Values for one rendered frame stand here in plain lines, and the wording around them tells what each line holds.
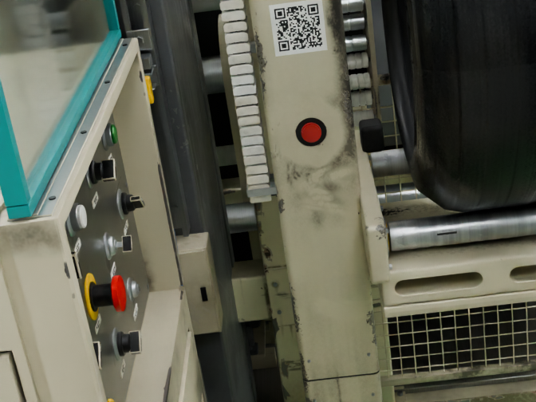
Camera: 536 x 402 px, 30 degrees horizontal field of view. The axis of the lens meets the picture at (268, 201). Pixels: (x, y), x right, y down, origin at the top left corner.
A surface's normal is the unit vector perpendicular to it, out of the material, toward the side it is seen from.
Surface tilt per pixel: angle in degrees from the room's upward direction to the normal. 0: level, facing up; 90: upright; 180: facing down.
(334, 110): 90
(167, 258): 90
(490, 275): 90
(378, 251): 90
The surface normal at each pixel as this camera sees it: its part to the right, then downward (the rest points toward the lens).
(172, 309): -0.13, -0.90
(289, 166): 0.00, 0.41
